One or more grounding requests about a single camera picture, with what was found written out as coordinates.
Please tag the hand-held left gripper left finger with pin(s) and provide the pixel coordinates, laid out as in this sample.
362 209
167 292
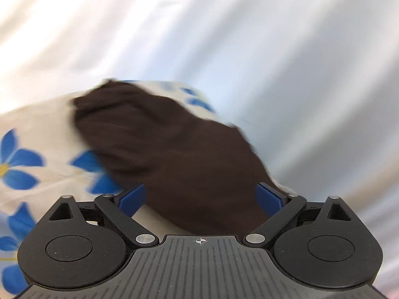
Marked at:
132 200

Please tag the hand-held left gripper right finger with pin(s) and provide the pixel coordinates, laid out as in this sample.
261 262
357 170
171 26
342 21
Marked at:
268 200

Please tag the white floral bedsheet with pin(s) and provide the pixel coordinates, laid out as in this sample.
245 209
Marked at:
34 149

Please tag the pale glossy padded headboard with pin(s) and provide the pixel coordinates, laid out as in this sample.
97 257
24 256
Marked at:
218 31

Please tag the dark brown pants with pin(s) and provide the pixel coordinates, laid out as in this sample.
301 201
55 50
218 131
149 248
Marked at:
174 158

